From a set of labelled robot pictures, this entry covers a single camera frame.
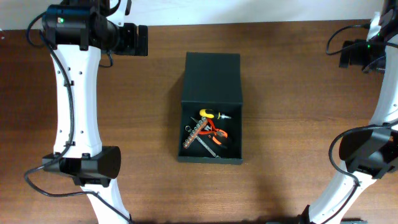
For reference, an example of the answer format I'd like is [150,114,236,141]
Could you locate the red handled wire cutters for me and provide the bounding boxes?
[199,118,228,145]

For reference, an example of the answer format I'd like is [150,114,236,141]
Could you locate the orange socket bit rail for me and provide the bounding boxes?
[182,117,208,149]

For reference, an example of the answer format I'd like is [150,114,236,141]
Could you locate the silver ratchet wrench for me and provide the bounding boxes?
[185,126,220,158]

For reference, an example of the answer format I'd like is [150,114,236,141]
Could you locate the orange black long-nose pliers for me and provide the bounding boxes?
[198,118,231,149]

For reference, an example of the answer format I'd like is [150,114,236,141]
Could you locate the black gift box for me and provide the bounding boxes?
[177,52,243,165]

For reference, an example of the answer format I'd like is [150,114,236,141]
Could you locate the yellow black stubby screwdriver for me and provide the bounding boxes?
[199,108,231,119]

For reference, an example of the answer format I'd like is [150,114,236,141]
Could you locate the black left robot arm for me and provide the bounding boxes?
[42,1,148,223]

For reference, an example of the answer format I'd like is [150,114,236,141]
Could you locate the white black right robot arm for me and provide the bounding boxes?
[295,0,397,223]

